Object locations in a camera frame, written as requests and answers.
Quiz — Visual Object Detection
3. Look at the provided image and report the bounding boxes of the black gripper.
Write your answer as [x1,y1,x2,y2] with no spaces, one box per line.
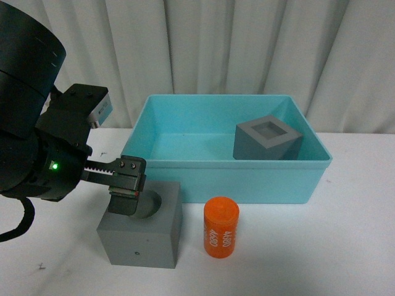
[6,84,146,216]

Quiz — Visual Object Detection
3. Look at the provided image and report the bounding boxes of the gray block with round hole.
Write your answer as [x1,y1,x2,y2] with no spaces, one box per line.
[97,181,183,269]

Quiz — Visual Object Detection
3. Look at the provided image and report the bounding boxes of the orange cylinder part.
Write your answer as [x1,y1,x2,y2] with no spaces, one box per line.
[204,196,239,258]

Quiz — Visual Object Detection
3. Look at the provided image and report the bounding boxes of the gray block with square hole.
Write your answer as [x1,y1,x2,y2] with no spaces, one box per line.
[233,115,303,160]

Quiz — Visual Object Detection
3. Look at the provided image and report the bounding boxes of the light blue plastic box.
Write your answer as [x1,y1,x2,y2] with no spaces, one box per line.
[123,94,332,204]

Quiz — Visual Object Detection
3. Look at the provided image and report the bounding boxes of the white curtain backdrop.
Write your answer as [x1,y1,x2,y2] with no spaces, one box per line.
[0,0,395,134]

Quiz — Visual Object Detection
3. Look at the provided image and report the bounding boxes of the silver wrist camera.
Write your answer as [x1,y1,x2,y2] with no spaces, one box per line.
[87,94,113,129]

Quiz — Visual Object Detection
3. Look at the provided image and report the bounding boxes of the black cable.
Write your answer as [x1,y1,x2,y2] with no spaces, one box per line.
[0,197,36,243]

